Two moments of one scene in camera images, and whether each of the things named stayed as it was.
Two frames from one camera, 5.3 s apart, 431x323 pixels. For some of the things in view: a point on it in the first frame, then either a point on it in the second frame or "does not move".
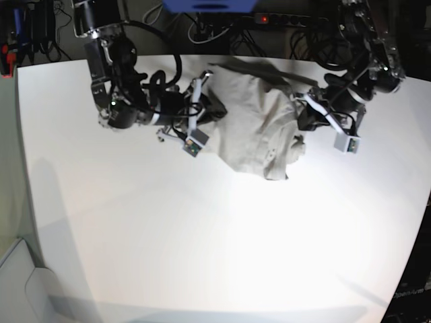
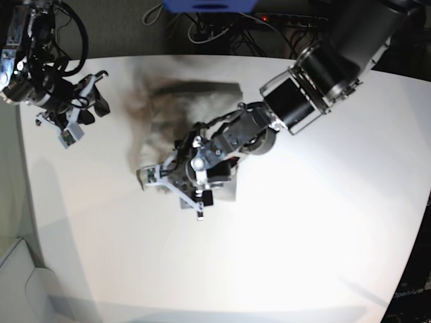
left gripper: [213, 110] → [100, 105]
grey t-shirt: [260, 133] → [163, 107]
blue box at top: [209, 6] does not move
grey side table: [27, 294] does not move
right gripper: [309, 117] → [206, 179]
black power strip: [296, 20] does not move
